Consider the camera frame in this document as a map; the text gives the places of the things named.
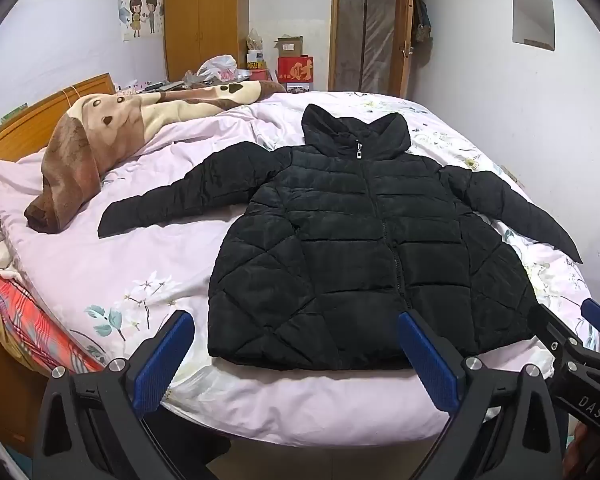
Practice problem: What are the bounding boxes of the pink floral quilt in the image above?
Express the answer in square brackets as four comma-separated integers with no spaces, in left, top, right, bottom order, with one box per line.
[0,91,600,448]

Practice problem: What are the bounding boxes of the door frame with screen curtain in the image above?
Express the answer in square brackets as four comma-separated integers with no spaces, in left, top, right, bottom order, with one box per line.
[330,0,405,96]

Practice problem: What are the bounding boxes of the open wooden door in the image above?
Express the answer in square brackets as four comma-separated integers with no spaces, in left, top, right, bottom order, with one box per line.
[400,0,417,98]

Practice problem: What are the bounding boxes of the paper gift bag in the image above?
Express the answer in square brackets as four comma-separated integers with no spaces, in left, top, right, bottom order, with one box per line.
[245,27,265,68]

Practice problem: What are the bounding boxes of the white plastic bag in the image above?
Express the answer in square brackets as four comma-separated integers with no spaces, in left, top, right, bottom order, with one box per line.
[196,55,239,83]

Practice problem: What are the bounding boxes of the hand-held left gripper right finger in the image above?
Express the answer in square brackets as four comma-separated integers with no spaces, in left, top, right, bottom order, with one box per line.
[395,310,565,480]

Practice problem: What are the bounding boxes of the red gift box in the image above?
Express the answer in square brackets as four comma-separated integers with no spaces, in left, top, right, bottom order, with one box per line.
[277,55,315,84]

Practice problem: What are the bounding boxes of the grey wall niche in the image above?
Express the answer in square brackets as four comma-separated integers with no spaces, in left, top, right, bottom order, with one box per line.
[511,0,555,52]

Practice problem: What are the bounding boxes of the red plaid cloth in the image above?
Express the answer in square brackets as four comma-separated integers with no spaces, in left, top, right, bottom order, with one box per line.
[0,275,106,376]

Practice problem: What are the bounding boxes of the black puffer jacket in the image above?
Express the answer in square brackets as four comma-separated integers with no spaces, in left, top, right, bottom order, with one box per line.
[97,103,584,372]

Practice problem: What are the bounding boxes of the wooden wardrobe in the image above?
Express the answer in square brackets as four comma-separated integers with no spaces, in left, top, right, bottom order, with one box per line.
[162,0,251,83]

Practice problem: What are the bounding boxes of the person's right hand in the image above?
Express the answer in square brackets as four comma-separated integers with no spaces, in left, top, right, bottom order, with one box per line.
[566,422,600,468]

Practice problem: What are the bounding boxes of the cartoon couple wall sticker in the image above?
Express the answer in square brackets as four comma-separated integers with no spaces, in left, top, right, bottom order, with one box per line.
[117,0,161,41]

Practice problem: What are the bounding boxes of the wooden headboard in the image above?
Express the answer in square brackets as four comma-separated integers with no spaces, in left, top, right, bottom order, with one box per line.
[0,72,117,211]

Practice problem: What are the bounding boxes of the cardboard box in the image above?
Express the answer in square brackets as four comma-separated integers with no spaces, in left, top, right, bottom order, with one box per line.
[273,35,304,59]

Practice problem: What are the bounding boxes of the brown dog printed blanket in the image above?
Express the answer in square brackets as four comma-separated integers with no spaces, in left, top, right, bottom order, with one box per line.
[24,80,287,235]

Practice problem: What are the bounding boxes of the hanging bags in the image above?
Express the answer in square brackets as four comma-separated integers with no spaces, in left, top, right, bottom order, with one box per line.
[412,0,433,43]

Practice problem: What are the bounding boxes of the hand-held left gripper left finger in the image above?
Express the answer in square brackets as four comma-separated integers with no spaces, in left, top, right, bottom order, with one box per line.
[32,310,215,480]

